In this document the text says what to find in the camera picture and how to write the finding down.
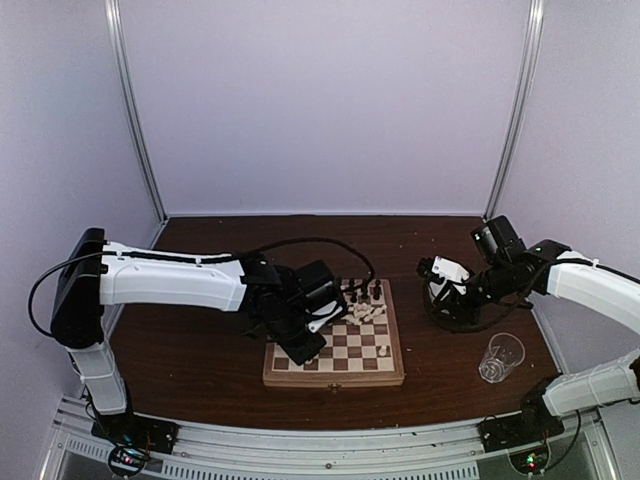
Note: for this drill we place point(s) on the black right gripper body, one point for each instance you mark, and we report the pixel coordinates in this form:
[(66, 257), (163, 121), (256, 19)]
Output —
[(498, 284)]

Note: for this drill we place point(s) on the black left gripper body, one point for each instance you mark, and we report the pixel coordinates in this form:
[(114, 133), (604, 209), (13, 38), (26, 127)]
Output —
[(284, 331)]

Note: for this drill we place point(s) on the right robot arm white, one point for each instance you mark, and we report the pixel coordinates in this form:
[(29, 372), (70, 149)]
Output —
[(597, 307)]

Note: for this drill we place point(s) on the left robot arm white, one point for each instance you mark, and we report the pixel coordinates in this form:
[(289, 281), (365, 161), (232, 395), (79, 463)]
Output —
[(101, 273)]

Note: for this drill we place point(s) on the wooden chess board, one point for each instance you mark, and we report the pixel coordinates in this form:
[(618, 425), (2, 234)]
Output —
[(350, 357)]

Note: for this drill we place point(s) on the white king chess piece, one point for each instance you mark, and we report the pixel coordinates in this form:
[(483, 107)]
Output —
[(365, 313)]

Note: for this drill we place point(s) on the clear plastic cup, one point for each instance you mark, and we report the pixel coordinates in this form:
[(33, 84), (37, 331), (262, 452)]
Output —
[(502, 355)]

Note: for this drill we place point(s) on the dark rook corner piece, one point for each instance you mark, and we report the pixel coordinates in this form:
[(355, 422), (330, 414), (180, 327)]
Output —
[(377, 290)]

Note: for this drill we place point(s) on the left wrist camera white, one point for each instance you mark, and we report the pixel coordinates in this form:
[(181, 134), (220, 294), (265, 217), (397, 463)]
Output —
[(323, 316)]

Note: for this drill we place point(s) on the right aluminium corner post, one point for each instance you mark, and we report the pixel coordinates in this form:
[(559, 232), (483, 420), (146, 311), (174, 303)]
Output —
[(527, 69)]

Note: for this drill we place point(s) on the aluminium corner post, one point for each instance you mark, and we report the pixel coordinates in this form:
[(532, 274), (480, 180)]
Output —
[(527, 69), (117, 37)]

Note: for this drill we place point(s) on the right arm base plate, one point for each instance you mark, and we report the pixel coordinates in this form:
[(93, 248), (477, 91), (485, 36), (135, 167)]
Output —
[(500, 433)]

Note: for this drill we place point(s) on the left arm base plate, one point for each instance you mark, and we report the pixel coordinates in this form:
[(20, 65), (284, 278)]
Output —
[(132, 430)]

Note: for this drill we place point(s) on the aluminium front rail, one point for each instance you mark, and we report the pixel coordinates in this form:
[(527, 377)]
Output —
[(440, 451)]

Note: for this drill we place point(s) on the left aluminium corner post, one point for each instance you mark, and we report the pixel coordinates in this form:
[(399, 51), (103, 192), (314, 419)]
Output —
[(117, 37)]

